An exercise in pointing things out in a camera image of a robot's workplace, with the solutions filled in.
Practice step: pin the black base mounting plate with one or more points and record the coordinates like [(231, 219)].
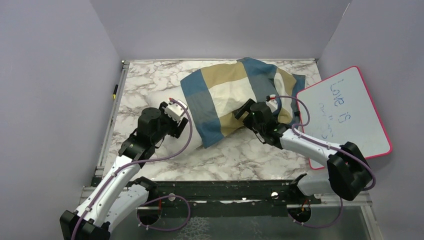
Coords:
[(167, 199)]

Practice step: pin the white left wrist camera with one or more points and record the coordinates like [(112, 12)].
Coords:
[(176, 109)]

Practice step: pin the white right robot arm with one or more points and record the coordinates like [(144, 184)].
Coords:
[(348, 173)]

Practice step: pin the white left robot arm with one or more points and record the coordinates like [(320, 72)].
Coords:
[(96, 217)]

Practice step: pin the blue yellow patchwork pillowcase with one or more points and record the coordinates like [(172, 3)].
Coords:
[(213, 93)]

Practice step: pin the yellow black marker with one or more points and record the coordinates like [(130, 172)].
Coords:
[(115, 90)]

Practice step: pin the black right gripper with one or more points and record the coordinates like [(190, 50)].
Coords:
[(240, 112)]

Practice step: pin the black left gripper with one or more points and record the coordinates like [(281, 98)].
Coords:
[(177, 126)]

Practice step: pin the aluminium front rail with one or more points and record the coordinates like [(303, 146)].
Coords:
[(320, 200)]

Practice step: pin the white pillow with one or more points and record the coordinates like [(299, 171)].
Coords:
[(189, 137)]

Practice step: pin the aluminium table edge rail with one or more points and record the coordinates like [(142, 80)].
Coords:
[(98, 173)]

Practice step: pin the pink framed whiteboard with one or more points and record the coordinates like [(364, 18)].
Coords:
[(339, 109)]

